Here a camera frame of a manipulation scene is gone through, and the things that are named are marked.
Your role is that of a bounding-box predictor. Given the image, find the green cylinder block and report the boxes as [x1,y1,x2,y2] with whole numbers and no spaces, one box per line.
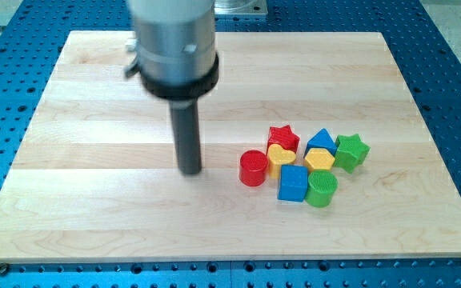
[305,170,338,208]

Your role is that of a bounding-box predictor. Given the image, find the red star block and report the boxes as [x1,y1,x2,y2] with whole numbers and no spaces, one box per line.
[267,125,300,153]

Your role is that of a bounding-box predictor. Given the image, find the red cylinder block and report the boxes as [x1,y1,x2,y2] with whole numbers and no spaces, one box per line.
[239,150,268,186]

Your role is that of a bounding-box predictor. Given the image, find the light wooden board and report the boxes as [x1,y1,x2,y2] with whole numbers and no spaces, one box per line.
[0,31,461,263]

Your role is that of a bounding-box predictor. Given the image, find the blue cube block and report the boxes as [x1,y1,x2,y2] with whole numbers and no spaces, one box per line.
[277,165,308,202]

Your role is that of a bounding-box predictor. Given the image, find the yellow hexagon block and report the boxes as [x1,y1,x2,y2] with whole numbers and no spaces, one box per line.
[303,148,335,173]

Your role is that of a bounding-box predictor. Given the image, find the yellow heart block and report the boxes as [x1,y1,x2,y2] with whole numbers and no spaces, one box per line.
[267,144,296,179]

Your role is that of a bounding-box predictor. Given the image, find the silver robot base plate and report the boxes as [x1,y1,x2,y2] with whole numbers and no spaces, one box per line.
[214,0,268,17]

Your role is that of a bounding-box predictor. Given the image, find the blue triangle block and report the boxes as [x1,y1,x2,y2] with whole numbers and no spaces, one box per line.
[304,128,337,155]

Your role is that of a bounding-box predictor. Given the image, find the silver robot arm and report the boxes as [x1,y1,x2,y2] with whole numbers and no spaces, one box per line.
[124,0,219,175]

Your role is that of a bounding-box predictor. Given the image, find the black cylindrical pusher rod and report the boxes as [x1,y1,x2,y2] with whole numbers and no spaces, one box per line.
[169,100,202,175]

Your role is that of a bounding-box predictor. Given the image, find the green star block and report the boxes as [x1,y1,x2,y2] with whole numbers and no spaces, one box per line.
[334,134,370,174]

